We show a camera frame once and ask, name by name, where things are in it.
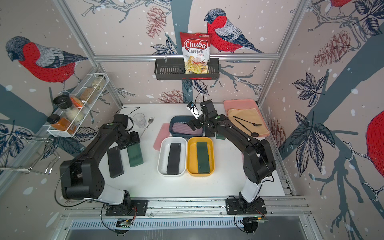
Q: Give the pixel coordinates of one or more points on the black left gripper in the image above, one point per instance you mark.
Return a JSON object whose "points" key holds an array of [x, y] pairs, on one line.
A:
{"points": [[136, 139]]}

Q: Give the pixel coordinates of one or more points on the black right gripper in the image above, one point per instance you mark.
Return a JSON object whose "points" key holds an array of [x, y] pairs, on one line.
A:
{"points": [[194, 121]]}

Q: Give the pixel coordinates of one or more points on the green pencil case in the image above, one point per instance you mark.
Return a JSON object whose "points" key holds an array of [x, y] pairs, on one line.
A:
{"points": [[203, 158], [135, 155], [220, 137]]}

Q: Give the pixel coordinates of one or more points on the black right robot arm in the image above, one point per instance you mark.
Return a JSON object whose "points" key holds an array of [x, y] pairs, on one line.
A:
{"points": [[258, 160]]}

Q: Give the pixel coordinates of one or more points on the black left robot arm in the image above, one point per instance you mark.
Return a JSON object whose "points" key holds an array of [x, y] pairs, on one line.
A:
{"points": [[81, 178]]}

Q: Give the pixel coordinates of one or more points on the dark teal storage box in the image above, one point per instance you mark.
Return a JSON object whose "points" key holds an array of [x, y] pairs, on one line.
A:
{"points": [[181, 119]]}

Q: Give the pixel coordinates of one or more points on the white storage box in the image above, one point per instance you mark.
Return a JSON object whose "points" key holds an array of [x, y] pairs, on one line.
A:
{"points": [[164, 156]]}

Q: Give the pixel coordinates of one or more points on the yellow storage box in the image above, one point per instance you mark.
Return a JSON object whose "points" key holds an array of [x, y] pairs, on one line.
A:
{"points": [[192, 156]]}

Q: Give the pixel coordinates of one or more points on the clear drinking glass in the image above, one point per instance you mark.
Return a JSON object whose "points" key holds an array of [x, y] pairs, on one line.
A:
{"points": [[140, 120]]}

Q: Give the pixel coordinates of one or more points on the pink tray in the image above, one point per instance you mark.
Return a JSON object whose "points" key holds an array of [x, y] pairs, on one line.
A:
{"points": [[240, 104]]}

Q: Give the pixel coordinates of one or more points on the tan cloth mat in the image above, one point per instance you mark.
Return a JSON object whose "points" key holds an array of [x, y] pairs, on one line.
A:
{"points": [[252, 115]]}

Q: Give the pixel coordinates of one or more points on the black spoon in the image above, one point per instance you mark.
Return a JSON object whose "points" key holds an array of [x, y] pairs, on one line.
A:
{"points": [[253, 134]]}

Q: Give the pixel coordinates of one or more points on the black fork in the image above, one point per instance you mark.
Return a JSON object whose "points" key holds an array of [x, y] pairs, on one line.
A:
{"points": [[254, 124]]}

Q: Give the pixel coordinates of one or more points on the tan spice jar rear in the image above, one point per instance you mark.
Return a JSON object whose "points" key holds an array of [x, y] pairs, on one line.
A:
{"points": [[92, 92]]}

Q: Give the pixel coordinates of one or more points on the orange spice jar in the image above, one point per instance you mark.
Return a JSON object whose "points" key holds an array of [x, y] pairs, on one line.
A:
{"points": [[61, 124]]}

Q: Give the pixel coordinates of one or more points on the black lid spice grinder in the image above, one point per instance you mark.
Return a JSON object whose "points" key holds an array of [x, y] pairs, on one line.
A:
{"points": [[72, 113]]}

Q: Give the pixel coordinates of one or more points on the red cassava chips bag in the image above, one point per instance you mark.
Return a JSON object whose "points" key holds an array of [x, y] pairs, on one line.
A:
{"points": [[196, 52]]}

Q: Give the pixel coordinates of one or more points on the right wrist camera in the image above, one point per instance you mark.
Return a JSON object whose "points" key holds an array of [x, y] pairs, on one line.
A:
{"points": [[194, 110]]}

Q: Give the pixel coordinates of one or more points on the metal spoon white handle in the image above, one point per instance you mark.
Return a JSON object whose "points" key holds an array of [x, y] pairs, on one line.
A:
{"points": [[150, 121]]}

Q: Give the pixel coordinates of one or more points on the white wire spice rack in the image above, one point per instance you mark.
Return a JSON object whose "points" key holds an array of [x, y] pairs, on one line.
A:
{"points": [[85, 108]]}

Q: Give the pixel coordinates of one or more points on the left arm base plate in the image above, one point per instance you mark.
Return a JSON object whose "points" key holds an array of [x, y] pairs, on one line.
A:
{"points": [[136, 208]]}

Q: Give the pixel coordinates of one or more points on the metal wire hanger rack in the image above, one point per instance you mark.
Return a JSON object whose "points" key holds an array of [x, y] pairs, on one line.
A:
{"points": [[29, 155]]}

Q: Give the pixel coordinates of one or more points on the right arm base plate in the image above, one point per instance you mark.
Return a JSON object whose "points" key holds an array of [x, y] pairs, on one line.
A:
{"points": [[234, 206]]}

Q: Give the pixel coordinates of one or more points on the aluminium front rail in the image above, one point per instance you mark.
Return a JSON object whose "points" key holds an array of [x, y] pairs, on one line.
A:
{"points": [[196, 208]]}

